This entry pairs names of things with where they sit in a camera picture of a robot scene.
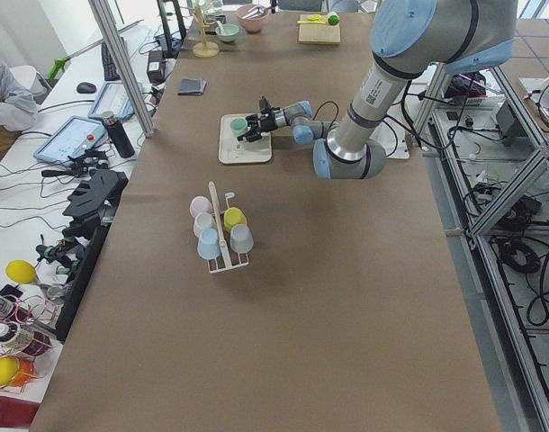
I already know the green bowl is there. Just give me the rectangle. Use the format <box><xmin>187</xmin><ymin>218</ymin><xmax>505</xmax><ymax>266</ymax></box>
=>
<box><xmin>215</xmin><ymin>23</ymin><xmax>240</xmax><ymax>43</ymax></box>

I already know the black computer mouse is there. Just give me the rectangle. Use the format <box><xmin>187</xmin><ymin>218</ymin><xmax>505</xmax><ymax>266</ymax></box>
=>
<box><xmin>76</xmin><ymin>82</ymin><xmax>97</xmax><ymax>95</ymax></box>

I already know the black water bottle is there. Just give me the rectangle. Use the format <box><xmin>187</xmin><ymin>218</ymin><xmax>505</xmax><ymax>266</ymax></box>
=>
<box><xmin>102</xmin><ymin>111</ymin><xmax>135</xmax><ymax>158</ymax></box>

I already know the yellow lemon upper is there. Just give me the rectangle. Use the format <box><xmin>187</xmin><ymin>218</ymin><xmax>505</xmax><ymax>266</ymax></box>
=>
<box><xmin>5</xmin><ymin>260</ymin><xmax>37</xmax><ymax>284</ymax></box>

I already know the wooden mug tree stand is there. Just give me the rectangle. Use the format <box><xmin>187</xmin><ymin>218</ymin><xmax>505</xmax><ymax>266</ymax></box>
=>
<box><xmin>193</xmin><ymin>1</ymin><xmax>220</xmax><ymax>59</ymax></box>

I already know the yellow lemon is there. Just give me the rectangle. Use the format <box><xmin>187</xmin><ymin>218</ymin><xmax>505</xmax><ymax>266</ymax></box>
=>
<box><xmin>5</xmin><ymin>260</ymin><xmax>37</xmax><ymax>284</ymax></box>
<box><xmin>0</xmin><ymin>356</ymin><xmax>20</xmax><ymax>388</ymax></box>

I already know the grey folded cloth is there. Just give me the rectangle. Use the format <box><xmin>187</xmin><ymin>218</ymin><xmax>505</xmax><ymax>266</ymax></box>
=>
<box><xmin>177</xmin><ymin>77</ymin><xmax>207</xmax><ymax>95</ymax></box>

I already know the green lime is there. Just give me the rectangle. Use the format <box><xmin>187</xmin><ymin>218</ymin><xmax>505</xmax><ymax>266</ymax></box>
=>
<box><xmin>328</xmin><ymin>15</ymin><xmax>339</xmax><ymax>26</ymax></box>

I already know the cream plastic cup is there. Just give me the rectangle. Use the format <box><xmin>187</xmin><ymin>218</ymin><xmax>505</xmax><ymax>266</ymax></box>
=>
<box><xmin>193</xmin><ymin>212</ymin><xmax>216</xmax><ymax>238</ymax></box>

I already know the yellow lemon lower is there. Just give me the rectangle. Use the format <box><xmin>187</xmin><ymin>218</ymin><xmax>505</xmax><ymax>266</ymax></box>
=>
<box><xmin>0</xmin><ymin>356</ymin><xmax>20</xmax><ymax>388</ymax></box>

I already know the grey plastic cup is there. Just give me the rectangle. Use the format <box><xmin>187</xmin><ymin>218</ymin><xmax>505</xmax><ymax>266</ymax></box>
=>
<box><xmin>229</xmin><ymin>224</ymin><xmax>254</xmax><ymax>254</ymax></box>

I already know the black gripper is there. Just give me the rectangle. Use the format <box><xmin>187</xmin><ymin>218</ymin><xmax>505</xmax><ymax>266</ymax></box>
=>
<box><xmin>237</xmin><ymin>110</ymin><xmax>278</xmax><ymax>142</ymax></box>

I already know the black tool stand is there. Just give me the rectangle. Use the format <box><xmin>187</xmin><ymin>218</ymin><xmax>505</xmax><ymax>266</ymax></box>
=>
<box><xmin>36</xmin><ymin>169</ymin><xmax>129</xmax><ymax>342</ymax></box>

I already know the blue cased tablet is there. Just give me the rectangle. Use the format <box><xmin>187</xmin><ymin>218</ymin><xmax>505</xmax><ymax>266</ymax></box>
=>
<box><xmin>33</xmin><ymin>116</ymin><xmax>106</xmax><ymax>167</ymax></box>
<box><xmin>87</xmin><ymin>81</ymin><xmax>134</xmax><ymax>122</ymax></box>

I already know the green plastic cup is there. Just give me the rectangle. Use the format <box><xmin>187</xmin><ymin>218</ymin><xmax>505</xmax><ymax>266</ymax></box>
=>
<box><xmin>229</xmin><ymin>117</ymin><xmax>249</xmax><ymax>138</ymax></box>

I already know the wooden cutting board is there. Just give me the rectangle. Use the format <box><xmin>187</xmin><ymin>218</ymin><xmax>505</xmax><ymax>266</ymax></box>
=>
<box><xmin>297</xmin><ymin>12</ymin><xmax>341</xmax><ymax>45</ymax></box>

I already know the seated person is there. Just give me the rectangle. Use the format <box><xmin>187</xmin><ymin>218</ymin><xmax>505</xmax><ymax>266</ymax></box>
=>
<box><xmin>0</xmin><ymin>59</ymin><xmax>38</xmax><ymax>160</ymax></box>

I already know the blue cased tablet near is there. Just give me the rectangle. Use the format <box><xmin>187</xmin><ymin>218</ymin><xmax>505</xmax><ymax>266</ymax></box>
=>
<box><xmin>33</xmin><ymin>116</ymin><xmax>106</xmax><ymax>167</ymax></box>

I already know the white camera pole mount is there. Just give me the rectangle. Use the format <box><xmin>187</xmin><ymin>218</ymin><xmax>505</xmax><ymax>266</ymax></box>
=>
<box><xmin>373</xmin><ymin>121</ymin><xmax>410</xmax><ymax>159</ymax></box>

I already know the yellow plastic cup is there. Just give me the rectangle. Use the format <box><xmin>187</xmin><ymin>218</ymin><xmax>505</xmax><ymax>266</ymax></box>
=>
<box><xmin>223</xmin><ymin>207</ymin><xmax>248</xmax><ymax>232</ymax></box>

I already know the pink bowl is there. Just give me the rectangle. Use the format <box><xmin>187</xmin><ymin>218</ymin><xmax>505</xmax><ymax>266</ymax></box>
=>
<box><xmin>235</xmin><ymin>4</ymin><xmax>270</xmax><ymax>33</ymax></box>

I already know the pink plastic cup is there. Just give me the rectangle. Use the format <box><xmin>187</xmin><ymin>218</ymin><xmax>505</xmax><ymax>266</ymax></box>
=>
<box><xmin>189</xmin><ymin>195</ymin><xmax>213</xmax><ymax>218</ymax></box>

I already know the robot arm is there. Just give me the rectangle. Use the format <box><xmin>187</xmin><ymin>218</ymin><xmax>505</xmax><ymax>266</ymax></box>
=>
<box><xmin>237</xmin><ymin>0</ymin><xmax>518</xmax><ymax>179</ymax></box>

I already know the cream rabbit tray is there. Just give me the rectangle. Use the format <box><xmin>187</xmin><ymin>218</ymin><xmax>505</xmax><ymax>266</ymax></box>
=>
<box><xmin>218</xmin><ymin>114</ymin><xmax>272</xmax><ymax>164</ymax></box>

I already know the white wire cup rack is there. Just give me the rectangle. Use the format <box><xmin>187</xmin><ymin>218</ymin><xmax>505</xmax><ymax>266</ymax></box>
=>
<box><xmin>207</xmin><ymin>181</ymin><xmax>249</xmax><ymax>274</ymax></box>

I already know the black keyboard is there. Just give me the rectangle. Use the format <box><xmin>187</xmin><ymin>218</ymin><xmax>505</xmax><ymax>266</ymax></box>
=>
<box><xmin>101</xmin><ymin>42</ymin><xmax>120</xmax><ymax>82</ymax></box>

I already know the aluminium frame post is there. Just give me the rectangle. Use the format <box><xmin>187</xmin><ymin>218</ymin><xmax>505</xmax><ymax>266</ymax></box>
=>
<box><xmin>88</xmin><ymin>0</ymin><xmax>155</xmax><ymax>138</ymax></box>

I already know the blue cased tablet far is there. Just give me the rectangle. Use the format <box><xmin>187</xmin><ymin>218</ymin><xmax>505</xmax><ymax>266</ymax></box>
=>
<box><xmin>87</xmin><ymin>81</ymin><xmax>134</xmax><ymax>122</ymax></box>

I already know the black power adapter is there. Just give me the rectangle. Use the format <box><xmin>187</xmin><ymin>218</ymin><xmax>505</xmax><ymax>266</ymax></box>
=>
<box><xmin>147</xmin><ymin>49</ymin><xmax>175</xmax><ymax>85</ymax></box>

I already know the blue plastic cup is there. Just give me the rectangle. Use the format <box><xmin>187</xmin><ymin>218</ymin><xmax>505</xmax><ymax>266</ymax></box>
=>
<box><xmin>197</xmin><ymin>228</ymin><xmax>221</xmax><ymax>260</ymax></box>

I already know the copper wire basket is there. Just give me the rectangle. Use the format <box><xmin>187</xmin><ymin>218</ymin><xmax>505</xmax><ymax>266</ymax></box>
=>
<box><xmin>0</xmin><ymin>294</ymin><xmax>61</xmax><ymax>395</ymax></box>

